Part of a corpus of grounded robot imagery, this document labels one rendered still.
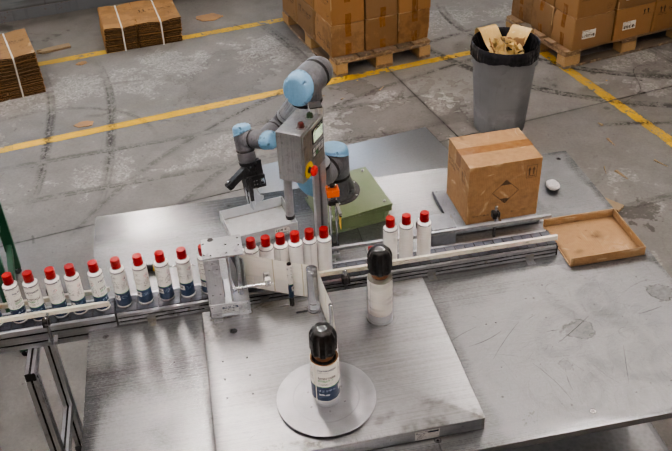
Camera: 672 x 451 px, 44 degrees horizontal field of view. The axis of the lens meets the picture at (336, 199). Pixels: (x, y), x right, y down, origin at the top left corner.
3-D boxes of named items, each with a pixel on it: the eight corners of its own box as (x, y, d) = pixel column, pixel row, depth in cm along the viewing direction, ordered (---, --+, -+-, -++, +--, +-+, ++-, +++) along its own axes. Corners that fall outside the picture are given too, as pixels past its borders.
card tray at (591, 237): (570, 267, 313) (571, 258, 311) (542, 226, 334) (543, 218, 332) (644, 254, 318) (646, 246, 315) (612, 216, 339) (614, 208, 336)
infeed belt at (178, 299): (117, 321, 296) (115, 313, 294) (117, 306, 303) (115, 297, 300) (555, 251, 320) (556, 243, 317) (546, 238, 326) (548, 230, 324)
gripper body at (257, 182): (267, 187, 343) (262, 159, 339) (247, 193, 340) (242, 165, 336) (261, 182, 350) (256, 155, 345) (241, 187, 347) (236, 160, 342)
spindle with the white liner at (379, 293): (370, 327, 283) (369, 258, 266) (364, 310, 290) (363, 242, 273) (396, 323, 284) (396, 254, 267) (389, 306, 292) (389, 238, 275)
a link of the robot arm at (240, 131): (243, 128, 329) (226, 127, 334) (248, 154, 333) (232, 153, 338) (255, 122, 335) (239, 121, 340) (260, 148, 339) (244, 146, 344)
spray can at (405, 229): (400, 264, 310) (401, 220, 298) (397, 256, 314) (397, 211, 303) (414, 262, 311) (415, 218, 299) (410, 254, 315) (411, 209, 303)
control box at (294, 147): (278, 179, 287) (274, 131, 276) (300, 154, 299) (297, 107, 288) (305, 185, 283) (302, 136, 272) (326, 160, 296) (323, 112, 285)
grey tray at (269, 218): (233, 248, 330) (232, 238, 327) (220, 221, 345) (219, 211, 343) (298, 231, 338) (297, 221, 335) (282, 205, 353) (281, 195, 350)
